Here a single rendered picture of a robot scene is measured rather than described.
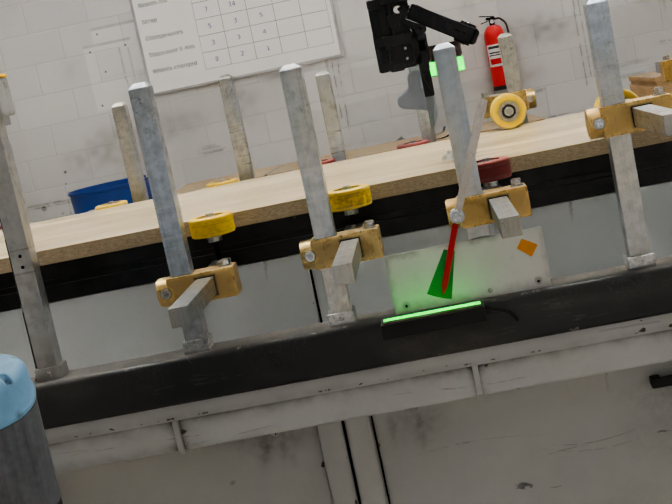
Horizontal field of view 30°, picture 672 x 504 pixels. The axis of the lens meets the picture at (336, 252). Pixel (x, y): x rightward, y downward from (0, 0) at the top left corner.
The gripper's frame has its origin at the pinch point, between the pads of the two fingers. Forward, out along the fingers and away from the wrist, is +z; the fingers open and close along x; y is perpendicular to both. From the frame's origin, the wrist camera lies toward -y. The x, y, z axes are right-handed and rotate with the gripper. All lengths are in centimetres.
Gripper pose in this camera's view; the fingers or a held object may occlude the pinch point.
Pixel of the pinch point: (435, 117)
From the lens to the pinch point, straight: 198.5
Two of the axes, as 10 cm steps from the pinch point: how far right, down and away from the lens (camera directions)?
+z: 2.0, 9.7, 1.4
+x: -0.6, 1.6, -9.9
